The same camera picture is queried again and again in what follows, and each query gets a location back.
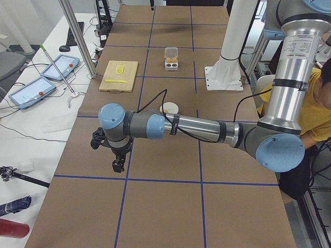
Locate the metal rod green tip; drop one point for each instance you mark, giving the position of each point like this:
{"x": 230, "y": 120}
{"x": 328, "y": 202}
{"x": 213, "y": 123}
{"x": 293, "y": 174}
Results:
{"x": 73, "y": 92}

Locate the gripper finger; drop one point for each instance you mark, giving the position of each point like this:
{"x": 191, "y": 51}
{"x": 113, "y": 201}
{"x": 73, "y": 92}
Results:
{"x": 115, "y": 166}
{"x": 152, "y": 4}
{"x": 121, "y": 163}

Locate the aluminium frame post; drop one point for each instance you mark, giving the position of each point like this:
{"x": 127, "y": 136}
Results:
{"x": 73, "y": 24}

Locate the teach pendant far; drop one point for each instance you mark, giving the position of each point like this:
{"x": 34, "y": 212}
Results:
{"x": 66, "y": 64}

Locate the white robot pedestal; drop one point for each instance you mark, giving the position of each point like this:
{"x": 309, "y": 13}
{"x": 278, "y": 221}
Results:
{"x": 225, "y": 73}

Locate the black computer mouse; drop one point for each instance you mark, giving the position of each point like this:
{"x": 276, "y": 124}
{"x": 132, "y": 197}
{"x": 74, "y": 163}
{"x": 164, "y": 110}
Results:
{"x": 64, "y": 48}

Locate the black tripod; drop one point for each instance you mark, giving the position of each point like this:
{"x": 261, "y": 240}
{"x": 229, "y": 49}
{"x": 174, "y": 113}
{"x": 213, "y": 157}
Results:
{"x": 8, "y": 172}

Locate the wooden cutting board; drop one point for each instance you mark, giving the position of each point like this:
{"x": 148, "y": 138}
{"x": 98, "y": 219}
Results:
{"x": 129, "y": 75}

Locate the white bowl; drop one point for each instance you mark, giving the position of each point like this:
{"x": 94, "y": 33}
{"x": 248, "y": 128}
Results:
{"x": 171, "y": 107}

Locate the teach pendant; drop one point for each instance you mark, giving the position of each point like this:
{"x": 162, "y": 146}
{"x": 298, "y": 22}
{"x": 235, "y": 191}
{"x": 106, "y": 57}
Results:
{"x": 32, "y": 93}
{"x": 66, "y": 64}

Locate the teach pendant near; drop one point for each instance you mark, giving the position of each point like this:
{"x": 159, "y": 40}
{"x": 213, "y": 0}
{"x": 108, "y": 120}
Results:
{"x": 32, "y": 93}

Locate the red cylinder bottle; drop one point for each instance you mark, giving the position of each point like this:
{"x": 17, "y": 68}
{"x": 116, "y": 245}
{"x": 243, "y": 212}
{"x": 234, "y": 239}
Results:
{"x": 11, "y": 229}

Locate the yellow plastic knife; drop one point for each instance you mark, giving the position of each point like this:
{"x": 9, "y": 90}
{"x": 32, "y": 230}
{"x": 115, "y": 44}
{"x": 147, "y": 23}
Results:
{"x": 116, "y": 81}

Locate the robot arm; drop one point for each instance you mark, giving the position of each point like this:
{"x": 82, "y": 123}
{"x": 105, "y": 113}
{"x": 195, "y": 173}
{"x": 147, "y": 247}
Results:
{"x": 274, "y": 140}

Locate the yellow lemon slices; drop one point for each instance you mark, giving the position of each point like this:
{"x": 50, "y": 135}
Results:
{"x": 120, "y": 68}

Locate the person in yellow shirt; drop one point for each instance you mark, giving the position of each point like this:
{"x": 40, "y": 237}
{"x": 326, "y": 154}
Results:
{"x": 314, "y": 120}

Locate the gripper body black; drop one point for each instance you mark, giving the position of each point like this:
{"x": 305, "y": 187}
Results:
{"x": 119, "y": 152}

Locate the grey office chair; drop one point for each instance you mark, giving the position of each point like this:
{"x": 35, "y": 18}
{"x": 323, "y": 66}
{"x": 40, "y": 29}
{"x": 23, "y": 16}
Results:
{"x": 12, "y": 65}

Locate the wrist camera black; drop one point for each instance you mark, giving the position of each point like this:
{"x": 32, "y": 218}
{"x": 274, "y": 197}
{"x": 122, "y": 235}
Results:
{"x": 98, "y": 138}

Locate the folded blue umbrella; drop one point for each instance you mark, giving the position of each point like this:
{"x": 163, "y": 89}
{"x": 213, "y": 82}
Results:
{"x": 16, "y": 205}

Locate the clear plastic egg box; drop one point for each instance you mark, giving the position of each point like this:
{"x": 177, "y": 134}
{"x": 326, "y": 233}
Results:
{"x": 171, "y": 52}

